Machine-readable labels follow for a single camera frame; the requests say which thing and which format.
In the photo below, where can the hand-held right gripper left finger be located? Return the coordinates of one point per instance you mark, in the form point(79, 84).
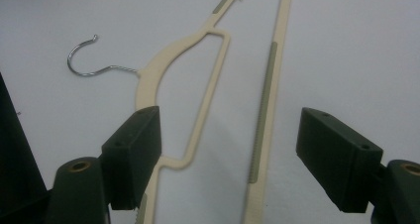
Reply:
point(132, 154)

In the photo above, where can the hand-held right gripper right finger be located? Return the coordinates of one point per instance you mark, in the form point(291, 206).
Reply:
point(340, 161)

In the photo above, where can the beige plastic clothes hanger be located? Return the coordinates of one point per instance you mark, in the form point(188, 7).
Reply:
point(148, 75)

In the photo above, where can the white table mat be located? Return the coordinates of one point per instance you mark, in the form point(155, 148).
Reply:
point(346, 52)

